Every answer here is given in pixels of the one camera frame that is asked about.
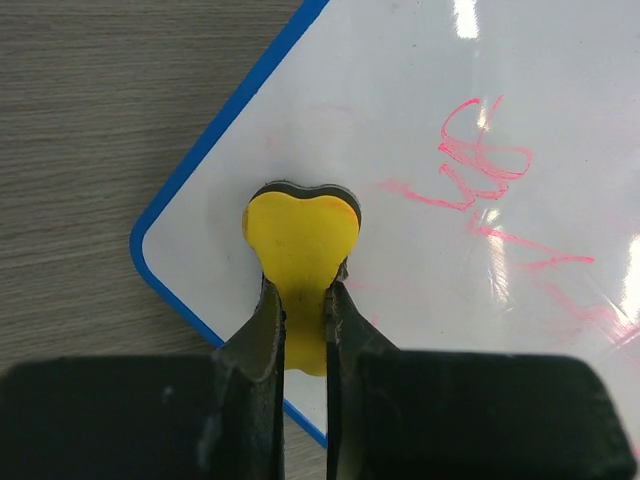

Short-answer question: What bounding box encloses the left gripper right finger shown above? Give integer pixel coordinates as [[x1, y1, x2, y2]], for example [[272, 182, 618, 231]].
[[325, 280, 396, 479]]

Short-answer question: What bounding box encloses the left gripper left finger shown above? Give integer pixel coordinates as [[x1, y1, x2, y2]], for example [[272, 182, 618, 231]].
[[197, 279, 286, 479]]

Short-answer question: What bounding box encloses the yellow whiteboard eraser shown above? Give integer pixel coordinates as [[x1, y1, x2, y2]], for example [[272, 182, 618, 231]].
[[242, 180, 361, 377]]

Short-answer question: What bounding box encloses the blue framed whiteboard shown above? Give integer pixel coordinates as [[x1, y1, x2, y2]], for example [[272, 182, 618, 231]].
[[130, 1, 639, 441]]

